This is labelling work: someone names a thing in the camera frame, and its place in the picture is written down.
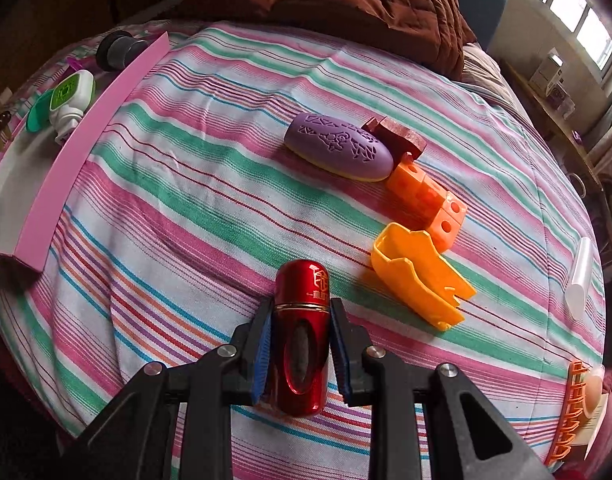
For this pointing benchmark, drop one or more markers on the beige ball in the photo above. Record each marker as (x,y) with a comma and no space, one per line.
(593,385)

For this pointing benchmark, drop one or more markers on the black grey jar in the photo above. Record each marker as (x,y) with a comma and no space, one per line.
(116,50)

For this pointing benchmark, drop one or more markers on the white green dispenser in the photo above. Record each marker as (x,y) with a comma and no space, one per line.
(68,95)

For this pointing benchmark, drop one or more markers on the beige pillow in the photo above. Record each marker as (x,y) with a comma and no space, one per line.
(480,70)

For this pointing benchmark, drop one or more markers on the beige patterned curtain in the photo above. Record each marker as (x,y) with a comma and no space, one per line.
(605,142)

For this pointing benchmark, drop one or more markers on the white translucent tube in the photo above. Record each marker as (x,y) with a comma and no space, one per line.
(580,275)

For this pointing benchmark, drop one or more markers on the brown quilted blanket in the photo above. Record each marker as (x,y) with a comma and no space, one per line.
(385,15)

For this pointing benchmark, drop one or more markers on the purple patterned box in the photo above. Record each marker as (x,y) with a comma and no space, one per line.
(560,97)

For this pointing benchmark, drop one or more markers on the pink green striped bed sheet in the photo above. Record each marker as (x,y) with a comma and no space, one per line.
(211,185)

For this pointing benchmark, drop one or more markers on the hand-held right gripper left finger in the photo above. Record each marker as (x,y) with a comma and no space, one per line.
(261,355)

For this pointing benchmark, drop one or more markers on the wooden window shelf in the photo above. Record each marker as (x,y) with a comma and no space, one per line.
(545,105)

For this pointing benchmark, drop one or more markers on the magenta plastic cup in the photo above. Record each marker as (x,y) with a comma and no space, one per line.
(74,63)

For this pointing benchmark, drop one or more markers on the wooden wardrobe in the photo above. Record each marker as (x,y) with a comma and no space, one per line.
(61,10)

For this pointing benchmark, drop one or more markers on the yellow plastic scoop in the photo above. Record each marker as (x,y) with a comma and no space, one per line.
(410,280)

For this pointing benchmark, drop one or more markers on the purple oval case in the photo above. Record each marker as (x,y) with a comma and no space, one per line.
(336,147)

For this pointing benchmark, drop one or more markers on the orange plastic rack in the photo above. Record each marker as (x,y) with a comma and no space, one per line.
(568,410)

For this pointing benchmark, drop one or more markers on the orange cube block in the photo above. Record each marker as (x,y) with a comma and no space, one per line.
(445,225)

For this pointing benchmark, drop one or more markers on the white box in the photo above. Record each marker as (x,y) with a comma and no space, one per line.
(545,72)

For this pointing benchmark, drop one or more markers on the red metal canister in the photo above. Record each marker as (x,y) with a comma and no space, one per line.
(298,310)

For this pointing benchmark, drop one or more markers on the green plastic stamp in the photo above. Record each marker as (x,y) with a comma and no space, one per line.
(36,115)

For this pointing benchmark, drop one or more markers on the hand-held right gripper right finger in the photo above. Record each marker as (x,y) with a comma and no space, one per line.
(342,360)

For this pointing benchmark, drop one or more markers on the red wooden block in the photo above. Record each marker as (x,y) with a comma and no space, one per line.
(403,137)

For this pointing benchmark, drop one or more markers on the pink cardboard box tray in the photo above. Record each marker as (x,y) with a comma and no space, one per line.
(86,150)

